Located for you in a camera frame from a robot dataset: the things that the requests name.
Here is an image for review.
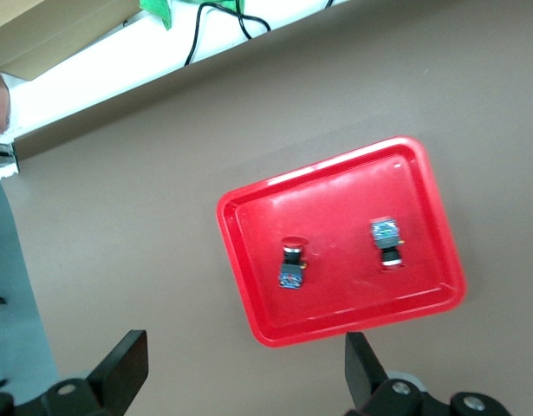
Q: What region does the dark metal frame piece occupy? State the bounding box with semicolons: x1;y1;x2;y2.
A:
0;142;19;168

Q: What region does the brown table cover sheet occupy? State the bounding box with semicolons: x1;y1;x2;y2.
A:
0;0;533;416

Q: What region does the brown cardboard box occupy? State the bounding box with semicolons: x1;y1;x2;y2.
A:
0;0;141;82

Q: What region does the green plastic sheet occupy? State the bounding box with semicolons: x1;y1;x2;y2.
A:
138;0;174;30

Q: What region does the red plastic tray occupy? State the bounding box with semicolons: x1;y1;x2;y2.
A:
216;135;468;349

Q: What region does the red mushroom push button switch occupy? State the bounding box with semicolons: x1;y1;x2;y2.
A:
277;236;309;290
368;216;406;274

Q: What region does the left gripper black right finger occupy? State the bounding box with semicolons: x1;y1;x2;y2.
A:
344;331;452;416

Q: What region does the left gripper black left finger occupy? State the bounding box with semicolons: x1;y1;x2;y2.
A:
14;329;150;416

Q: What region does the black floor cable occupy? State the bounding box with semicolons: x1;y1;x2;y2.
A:
205;0;274;41
183;2;206;67

